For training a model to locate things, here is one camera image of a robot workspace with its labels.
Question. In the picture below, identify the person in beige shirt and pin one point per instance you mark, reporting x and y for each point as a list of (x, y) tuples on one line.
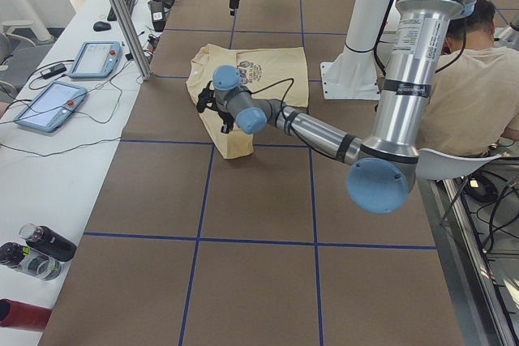
[(474, 97)]

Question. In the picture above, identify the upper blue teach pendant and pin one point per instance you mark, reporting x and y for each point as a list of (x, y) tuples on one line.
[(95, 60)]

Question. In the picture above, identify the cream long-sleeve printed shirt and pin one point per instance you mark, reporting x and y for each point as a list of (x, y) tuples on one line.
[(269, 73)]

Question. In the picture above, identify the lower blue teach pendant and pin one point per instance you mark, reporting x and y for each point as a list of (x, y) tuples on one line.
[(52, 107)]

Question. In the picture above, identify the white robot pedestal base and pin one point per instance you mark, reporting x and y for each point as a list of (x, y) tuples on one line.
[(352, 75)]

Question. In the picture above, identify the white chair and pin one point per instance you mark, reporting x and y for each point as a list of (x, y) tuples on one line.
[(434, 165)]

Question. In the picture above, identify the aluminium frame post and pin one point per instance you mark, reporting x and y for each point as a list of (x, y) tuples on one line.
[(132, 40)]

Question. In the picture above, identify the black computer mouse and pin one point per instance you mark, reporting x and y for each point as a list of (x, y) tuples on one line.
[(101, 26)]

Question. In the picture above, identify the blue teach pendant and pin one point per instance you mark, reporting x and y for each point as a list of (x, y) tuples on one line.
[(95, 60), (52, 107)]

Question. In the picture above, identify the clear plastic bottle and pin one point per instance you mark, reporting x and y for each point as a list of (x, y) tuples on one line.
[(29, 261)]

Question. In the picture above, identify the red bottle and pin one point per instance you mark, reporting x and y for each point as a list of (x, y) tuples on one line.
[(23, 316)]

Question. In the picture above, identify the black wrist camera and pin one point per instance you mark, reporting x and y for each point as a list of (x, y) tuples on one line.
[(206, 99)]

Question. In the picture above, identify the black water bottle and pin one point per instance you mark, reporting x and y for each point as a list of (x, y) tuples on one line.
[(48, 242)]

